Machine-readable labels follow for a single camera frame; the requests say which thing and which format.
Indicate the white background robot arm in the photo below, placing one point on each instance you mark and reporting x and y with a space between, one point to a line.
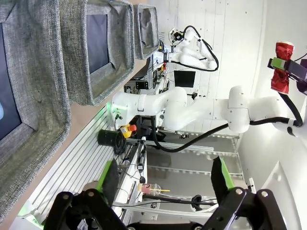
192 60

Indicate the black monitor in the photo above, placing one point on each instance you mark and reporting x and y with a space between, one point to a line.
184 79

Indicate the grey fabric basket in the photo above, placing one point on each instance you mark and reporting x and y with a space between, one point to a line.
76 60
148 28
36 72

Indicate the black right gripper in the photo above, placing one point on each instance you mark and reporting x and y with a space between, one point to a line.
301 72

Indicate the crushed red can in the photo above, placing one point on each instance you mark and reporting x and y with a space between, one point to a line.
283 50

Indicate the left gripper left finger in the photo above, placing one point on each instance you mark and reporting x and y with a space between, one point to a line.
111 184

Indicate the grooved aluminium base frame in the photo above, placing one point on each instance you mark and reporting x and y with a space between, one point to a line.
72 163

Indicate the black cylinder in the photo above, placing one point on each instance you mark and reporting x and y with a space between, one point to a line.
108 137

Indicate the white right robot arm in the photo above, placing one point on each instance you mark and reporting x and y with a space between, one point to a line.
175 107

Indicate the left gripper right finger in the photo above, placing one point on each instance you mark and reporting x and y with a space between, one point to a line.
219 179

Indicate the yellow emergency stop button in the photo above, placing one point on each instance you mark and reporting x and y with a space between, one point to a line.
126 131

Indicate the yellow straw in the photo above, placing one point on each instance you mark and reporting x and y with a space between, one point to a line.
164 190

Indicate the plastic drink cup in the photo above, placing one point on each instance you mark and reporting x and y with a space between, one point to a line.
146 188

